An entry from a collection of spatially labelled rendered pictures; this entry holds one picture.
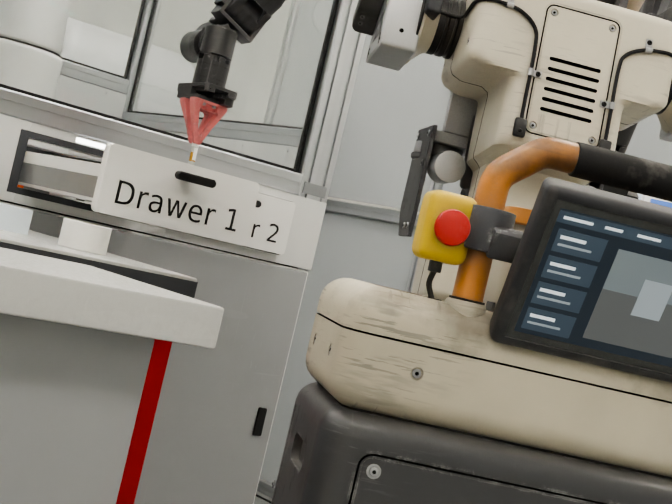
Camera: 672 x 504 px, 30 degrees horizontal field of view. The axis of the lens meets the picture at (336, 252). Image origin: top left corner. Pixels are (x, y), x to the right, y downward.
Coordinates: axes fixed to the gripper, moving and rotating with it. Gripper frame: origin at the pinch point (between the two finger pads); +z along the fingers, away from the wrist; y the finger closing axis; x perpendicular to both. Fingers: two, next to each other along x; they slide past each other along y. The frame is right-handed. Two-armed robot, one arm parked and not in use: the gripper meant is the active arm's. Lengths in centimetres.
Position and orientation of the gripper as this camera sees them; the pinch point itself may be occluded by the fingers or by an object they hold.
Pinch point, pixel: (195, 139)
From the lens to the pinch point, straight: 217.9
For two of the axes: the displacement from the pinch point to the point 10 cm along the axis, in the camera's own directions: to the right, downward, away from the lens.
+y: 5.9, 0.8, -8.0
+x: 7.8, 2.2, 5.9
